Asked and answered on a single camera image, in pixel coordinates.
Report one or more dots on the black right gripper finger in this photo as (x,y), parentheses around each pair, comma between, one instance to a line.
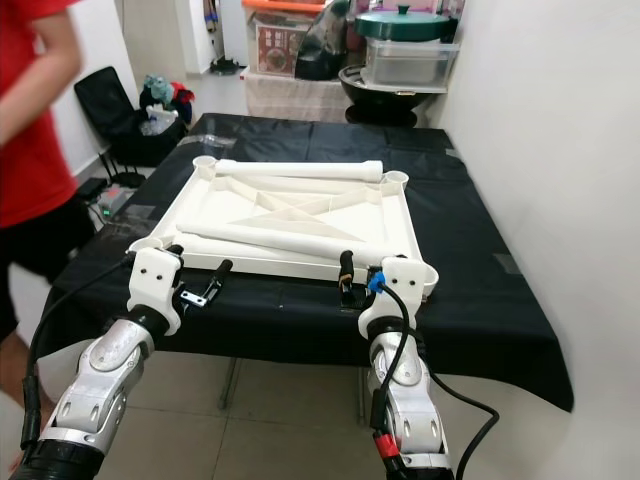
(346,267)

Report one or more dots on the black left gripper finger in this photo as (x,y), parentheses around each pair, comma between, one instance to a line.
(176,250)
(220,278)

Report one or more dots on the white plastic table leg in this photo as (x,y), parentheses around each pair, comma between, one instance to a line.
(300,170)
(260,248)

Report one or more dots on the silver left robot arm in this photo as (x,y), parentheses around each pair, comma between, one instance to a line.
(105,380)

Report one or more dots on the person's left forearm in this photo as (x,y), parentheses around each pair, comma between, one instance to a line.
(40,85)

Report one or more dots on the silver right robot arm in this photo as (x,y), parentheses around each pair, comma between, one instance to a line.
(405,400)

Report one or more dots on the white plastic table top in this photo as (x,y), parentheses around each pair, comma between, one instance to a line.
(310,210)

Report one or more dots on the grey electronic box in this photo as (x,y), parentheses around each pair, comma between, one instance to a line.
(112,205)

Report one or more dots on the black fabric bag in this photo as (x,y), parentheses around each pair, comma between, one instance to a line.
(150,150)

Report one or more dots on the black tablecloth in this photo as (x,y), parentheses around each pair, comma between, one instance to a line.
(480,300)

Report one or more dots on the white crumpled plastic bag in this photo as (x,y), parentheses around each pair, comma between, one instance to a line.
(155,120)

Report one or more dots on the red cloth item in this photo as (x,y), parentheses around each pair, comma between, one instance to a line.
(182,98)

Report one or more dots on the black folding chair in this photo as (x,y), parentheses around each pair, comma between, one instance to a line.
(100,100)

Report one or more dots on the black wok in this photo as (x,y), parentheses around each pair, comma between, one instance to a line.
(390,98)

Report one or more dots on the beige cloth covered bench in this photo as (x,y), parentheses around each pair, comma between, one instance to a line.
(290,98)

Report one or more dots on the person in red shirt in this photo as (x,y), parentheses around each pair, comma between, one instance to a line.
(25,150)

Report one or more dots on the black floor stand base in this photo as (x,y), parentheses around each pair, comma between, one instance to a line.
(225,68)

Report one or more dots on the glossy black bag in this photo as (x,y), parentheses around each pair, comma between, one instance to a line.
(322,45)

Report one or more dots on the orange lidded storage box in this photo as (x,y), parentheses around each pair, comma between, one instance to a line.
(275,45)

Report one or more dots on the green pot with lid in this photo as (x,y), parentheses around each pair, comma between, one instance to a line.
(400,22)

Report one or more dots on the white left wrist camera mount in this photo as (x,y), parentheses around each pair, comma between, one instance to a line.
(155,285)

